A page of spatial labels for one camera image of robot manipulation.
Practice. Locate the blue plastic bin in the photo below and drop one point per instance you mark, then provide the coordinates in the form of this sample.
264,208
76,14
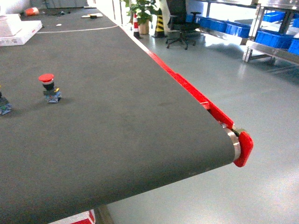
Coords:
274,39
237,29
213,24

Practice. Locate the red white traffic cone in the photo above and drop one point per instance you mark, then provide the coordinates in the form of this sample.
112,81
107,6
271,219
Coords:
136,32

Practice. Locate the black office chair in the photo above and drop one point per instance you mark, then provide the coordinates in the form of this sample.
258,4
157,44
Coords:
177,21

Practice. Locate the potted green plant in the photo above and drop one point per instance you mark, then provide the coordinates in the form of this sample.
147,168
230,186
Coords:
144,11

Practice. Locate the white flat box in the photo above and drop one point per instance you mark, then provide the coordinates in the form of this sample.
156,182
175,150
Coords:
29,29

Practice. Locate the orange fallen cone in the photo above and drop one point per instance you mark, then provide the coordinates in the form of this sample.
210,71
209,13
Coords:
31,11

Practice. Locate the white small box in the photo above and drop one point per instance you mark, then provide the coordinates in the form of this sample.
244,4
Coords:
10,24

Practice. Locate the yellow black striped post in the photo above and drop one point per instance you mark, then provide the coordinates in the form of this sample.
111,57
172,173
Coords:
159,30

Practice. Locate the red push button switch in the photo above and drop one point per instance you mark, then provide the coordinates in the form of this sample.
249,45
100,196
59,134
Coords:
52,93

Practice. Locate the red conveyor side rail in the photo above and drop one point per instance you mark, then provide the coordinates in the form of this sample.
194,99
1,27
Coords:
242,141

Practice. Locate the yellow push button switch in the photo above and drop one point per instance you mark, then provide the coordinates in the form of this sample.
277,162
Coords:
5,106

